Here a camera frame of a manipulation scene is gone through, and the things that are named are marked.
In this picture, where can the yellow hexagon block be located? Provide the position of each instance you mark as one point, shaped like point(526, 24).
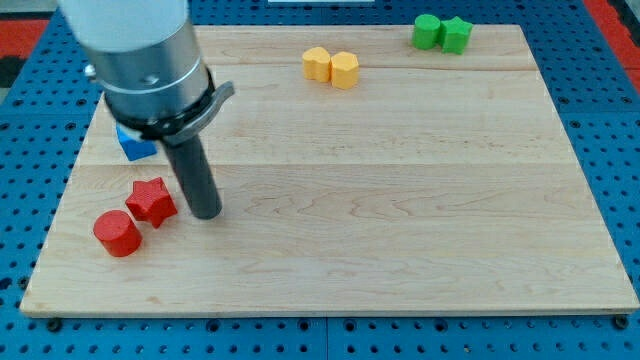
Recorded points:
point(344, 70)

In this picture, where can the green cylinder block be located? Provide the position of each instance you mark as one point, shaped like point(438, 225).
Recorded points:
point(425, 31)

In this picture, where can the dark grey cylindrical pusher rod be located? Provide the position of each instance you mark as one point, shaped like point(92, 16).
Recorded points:
point(190, 165)

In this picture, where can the black flange with grey bracket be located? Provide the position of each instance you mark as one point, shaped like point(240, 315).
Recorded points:
point(183, 126)

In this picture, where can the red cylinder block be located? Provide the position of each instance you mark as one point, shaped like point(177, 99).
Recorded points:
point(117, 233)

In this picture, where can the blue cube block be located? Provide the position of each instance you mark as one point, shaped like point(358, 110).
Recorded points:
point(134, 149)

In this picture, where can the green star block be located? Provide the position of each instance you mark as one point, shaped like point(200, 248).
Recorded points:
point(454, 35)

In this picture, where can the red star block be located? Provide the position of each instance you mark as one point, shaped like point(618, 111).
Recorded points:
point(150, 201)

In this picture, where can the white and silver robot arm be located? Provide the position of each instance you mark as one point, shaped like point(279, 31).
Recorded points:
point(145, 56)

